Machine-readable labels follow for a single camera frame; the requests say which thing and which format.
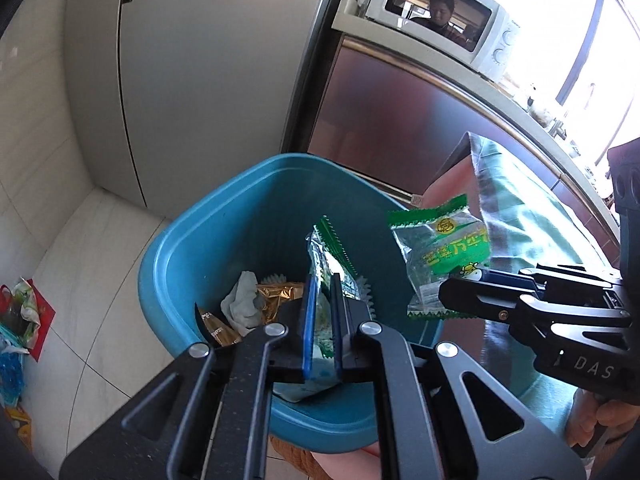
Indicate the teal and purple tablecloth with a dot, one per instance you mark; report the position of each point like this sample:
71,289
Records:
525,210

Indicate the person's pink clothing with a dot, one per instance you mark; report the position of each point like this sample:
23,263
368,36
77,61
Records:
345,467

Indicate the grey refrigerator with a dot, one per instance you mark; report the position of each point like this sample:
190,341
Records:
200,60

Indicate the white tissue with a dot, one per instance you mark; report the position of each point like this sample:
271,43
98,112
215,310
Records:
242,300

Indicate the brown knitted cloth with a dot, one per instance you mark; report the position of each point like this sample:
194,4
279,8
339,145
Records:
295,460

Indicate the blue plastic bin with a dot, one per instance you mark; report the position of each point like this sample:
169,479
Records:
225,210

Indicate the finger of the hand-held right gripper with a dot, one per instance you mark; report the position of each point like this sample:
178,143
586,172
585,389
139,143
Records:
475,300
495,275

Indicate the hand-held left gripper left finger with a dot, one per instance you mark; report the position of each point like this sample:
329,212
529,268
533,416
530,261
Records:
310,330

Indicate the colorful plastic bag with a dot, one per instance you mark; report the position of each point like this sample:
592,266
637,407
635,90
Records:
25,310

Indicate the white microwave oven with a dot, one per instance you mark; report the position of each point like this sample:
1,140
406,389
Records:
435,15

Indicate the kitchen counter cabinet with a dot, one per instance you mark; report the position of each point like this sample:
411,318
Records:
400,110

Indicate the yellow packet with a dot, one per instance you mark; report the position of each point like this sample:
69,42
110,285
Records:
20,422

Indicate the blue plastic bag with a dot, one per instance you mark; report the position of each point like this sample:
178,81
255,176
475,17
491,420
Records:
10,377

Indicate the kitchen window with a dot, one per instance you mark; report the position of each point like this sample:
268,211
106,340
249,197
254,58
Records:
550,10

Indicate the large gold snack wrapper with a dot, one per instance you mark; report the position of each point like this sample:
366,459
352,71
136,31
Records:
277,297

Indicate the green clear snack wrapper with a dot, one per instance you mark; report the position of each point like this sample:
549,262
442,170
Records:
322,260
440,255

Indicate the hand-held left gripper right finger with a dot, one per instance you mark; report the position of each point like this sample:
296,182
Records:
336,325

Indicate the person's right hand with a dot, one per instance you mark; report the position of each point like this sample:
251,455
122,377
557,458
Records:
582,425

